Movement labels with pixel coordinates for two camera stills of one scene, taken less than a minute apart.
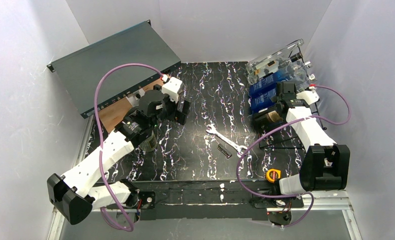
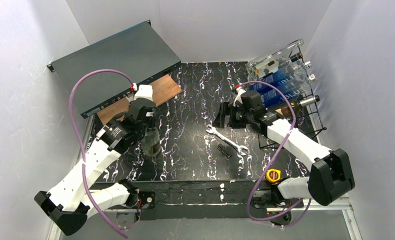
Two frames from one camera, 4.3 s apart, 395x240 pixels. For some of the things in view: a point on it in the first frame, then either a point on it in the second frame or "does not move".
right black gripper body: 262,117 -> 226,116
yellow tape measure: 272,175 does not move
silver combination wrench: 212,129 does not move
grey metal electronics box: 78,71 does not move
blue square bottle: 269,82 -> 274,97
